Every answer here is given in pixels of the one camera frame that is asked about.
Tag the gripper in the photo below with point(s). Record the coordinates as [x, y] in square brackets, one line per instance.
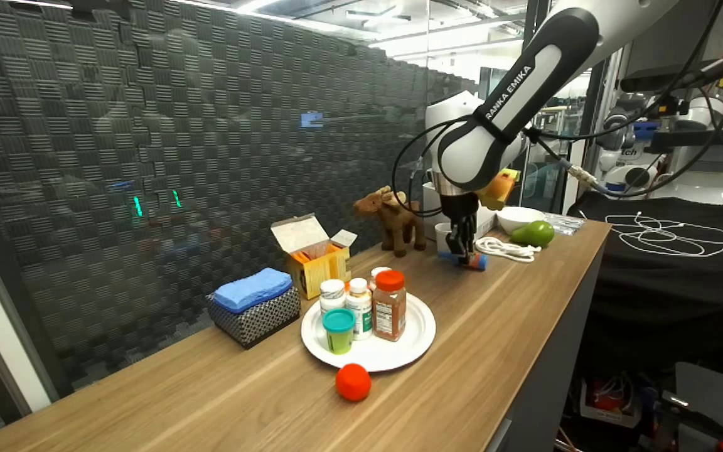
[459, 204]

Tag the blue marker with orange cap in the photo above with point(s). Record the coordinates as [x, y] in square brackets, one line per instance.
[479, 262]

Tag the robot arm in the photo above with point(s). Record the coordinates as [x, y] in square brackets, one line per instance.
[512, 94]

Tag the white plate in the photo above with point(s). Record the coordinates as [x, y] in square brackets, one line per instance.
[399, 351]

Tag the white cup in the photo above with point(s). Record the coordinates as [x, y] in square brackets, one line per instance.
[442, 237]

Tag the white bowl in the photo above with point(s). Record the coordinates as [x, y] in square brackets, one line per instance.
[518, 216]

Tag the yellow orange toy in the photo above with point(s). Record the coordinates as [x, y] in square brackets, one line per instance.
[501, 188]

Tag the brown plush moose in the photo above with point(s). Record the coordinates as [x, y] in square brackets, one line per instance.
[396, 220]

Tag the green pear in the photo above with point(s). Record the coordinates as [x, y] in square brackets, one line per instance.
[534, 234]

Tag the white pill bottle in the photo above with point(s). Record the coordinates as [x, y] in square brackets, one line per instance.
[332, 295]
[359, 311]
[378, 274]

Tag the spice jar with orange lid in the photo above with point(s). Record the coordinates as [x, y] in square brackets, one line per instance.
[390, 311]

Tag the clear plastic packet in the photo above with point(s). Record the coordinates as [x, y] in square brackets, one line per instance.
[563, 223]

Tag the open yellow cardboard box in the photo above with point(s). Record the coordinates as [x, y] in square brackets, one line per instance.
[317, 263]

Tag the green cup with teal lid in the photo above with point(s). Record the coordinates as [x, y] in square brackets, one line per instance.
[339, 329]

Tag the orange ball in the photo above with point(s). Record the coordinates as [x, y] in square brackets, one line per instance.
[353, 382]

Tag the table with black cloth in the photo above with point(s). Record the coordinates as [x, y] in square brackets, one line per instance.
[669, 289]

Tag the blue sponge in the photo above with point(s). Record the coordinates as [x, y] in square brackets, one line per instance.
[251, 289]

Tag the white bin with red contents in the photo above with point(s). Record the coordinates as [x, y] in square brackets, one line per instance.
[609, 402]

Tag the black white patterned box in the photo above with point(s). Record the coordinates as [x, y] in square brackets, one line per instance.
[258, 323]

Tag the white robot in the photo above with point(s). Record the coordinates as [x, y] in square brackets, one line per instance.
[700, 169]

